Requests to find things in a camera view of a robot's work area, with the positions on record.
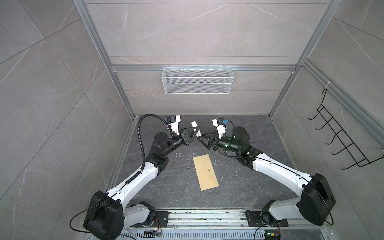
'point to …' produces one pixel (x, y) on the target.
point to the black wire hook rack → (360, 159)
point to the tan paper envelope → (206, 174)
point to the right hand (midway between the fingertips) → (200, 136)
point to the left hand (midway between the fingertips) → (198, 126)
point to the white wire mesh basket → (197, 80)
